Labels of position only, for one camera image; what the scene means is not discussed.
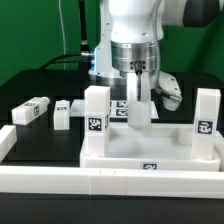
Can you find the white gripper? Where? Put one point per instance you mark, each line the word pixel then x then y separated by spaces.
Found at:
pixel 139 111

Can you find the white desk top tray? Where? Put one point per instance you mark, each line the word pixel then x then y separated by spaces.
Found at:
pixel 159 147

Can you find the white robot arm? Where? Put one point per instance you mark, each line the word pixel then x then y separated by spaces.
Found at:
pixel 129 53

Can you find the white marker board with tags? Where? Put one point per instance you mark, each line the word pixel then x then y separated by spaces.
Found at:
pixel 116 108

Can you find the white U-shaped fence frame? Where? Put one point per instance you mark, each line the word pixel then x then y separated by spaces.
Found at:
pixel 114 181

